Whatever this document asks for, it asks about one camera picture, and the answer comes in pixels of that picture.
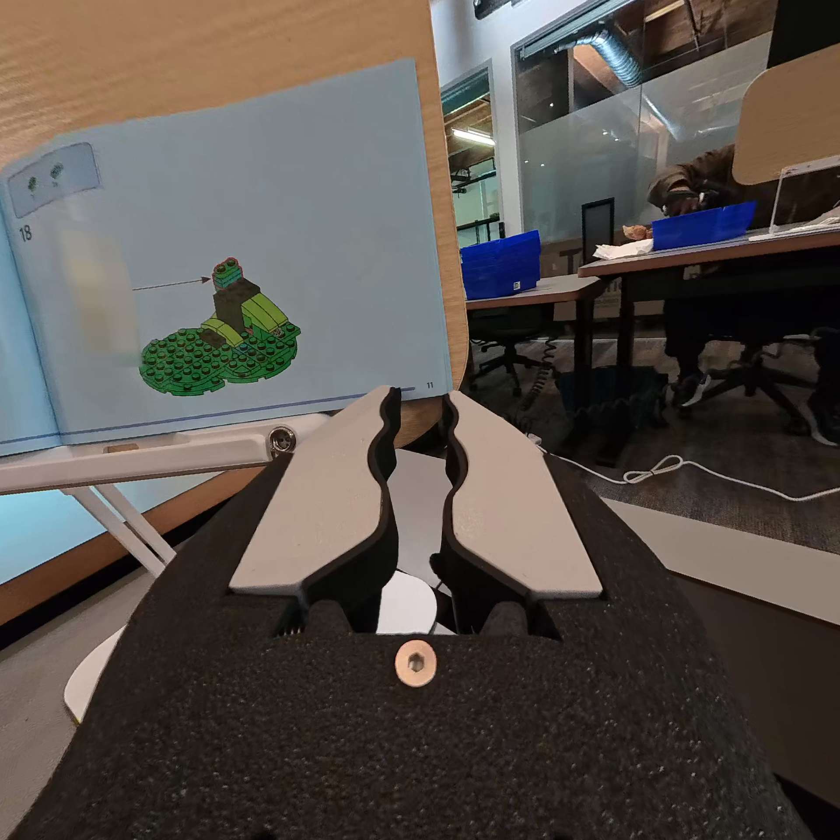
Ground silver flexible air duct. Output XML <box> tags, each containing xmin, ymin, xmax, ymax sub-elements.
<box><xmin>554</xmin><ymin>29</ymin><xmax>644</xmax><ymax>89</ymax></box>

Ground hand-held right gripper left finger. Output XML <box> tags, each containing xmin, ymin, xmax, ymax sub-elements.
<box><xmin>228</xmin><ymin>386</ymin><xmax>401</xmax><ymax>634</ymax></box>

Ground wooden book stand board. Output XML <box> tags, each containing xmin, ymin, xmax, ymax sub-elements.
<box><xmin>0</xmin><ymin>0</ymin><xmax>469</xmax><ymax>447</ymax></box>

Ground black office chair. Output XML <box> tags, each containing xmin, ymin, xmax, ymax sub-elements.
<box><xmin>469</xmin><ymin>308</ymin><xmax>559</xmax><ymax>395</ymax></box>
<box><xmin>705</xmin><ymin>325</ymin><xmax>824</xmax><ymax>434</ymax></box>
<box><xmin>581</xmin><ymin>197</ymin><xmax>616</xmax><ymax>249</ymax></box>

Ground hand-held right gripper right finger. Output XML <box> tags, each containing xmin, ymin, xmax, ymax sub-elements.
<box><xmin>431</xmin><ymin>392</ymin><xmax>603</xmax><ymax>636</ymax></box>

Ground long wooden-edged table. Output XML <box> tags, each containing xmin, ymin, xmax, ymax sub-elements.
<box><xmin>577</xmin><ymin>226</ymin><xmax>840</xmax><ymax>467</ymax></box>
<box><xmin>465</xmin><ymin>274</ymin><xmax>608</xmax><ymax>460</ymax></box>

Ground black coiled cable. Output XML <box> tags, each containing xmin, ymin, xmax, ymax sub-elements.
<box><xmin>521</xmin><ymin>338</ymin><xmax>559</xmax><ymax>411</ymax></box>

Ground small wooden stand board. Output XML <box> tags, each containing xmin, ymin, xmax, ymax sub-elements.
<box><xmin>731</xmin><ymin>46</ymin><xmax>840</xmax><ymax>188</ymax></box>

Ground black table cable cover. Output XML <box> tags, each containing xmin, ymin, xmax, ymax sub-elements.
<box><xmin>672</xmin><ymin>574</ymin><xmax>840</xmax><ymax>788</ymax></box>

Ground white looped cable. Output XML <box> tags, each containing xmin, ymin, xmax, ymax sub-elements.
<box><xmin>535</xmin><ymin>441</ymin><xmax>840</xmax><ymax>503</ymax></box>

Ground grey wooden-edged table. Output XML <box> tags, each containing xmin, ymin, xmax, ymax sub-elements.
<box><xmin>0</xmin><ymin>469</ymin><xmax>263</xmax><ymax>627</ymax></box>

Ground white acrylic stand base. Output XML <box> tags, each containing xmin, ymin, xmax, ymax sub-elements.
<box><xmin>0</xmin><ymin>410</ymin><xmax>454</xmax><ymax>723</ymax></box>

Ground blue storage bin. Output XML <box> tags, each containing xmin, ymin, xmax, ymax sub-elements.
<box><xmin>459</xmin><ymin>230</ymin><xmax>542</xmax><ymax>301</ymax></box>
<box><xmin>651</xmin><ymin>201</ymin><xmax>757</xmax><ymax>252</ymax></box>

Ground instruction booklet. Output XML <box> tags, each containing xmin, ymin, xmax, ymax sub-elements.
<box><xmin>0</xmin><ymin>59</ymin><xmax>454</xmax><ymax>457</ymax></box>

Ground black wall screen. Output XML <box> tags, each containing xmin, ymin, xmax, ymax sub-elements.
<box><xmin>766</xmin><ymin>0</ymin><xmax>840</xmax><ymax>67</ymax></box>

